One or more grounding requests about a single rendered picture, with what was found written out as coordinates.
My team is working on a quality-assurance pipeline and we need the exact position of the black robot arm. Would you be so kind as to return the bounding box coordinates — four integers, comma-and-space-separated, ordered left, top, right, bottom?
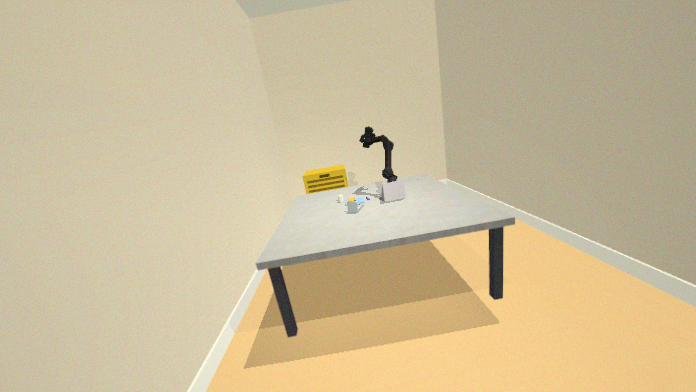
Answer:
359, 126, 397, 183

